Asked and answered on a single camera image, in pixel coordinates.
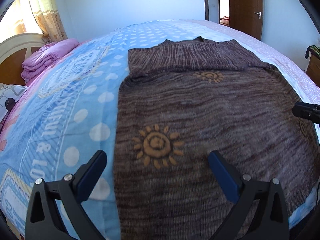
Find blue polka dot bed blanket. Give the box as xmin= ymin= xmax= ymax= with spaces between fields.
xmin=1 ymin=20 xmax=319 ymax=239

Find folded purple quilt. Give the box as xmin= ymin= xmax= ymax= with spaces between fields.
xmin=21 ymin=38 xmax=79 ymax=86

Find patterned white pillow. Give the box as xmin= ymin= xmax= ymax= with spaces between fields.
xmin=0 ymin=83 xmax=28 ymax=122

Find white wooden headboard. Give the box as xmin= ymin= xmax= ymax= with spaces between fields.
xmin=0 ymin=33 xmax=44 ymax=85

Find brown knit sweater sun motifs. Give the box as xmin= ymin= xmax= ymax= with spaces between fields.
xmin=113 ymin=37 xmax=319 ymax=239

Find beige patterned curtain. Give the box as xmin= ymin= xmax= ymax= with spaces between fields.
xmin=29 ymin=0 xmax=67 ymax=43

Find pink bed sheet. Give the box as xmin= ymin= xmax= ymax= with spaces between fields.
xmin=191 ymin=20 xmax=319 ymax=103

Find dark clothes on cabinet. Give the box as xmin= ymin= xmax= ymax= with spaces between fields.
xmin=305 ymin=45 xmax=320 ymax=60

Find brown wooden door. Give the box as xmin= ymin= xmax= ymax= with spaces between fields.
xmin=229 ymin=0 xmax=263 ymax=40

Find wooden bedside cabinet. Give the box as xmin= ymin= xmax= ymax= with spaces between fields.
xmin=306 ymin=54 xmax=320 ymax=86

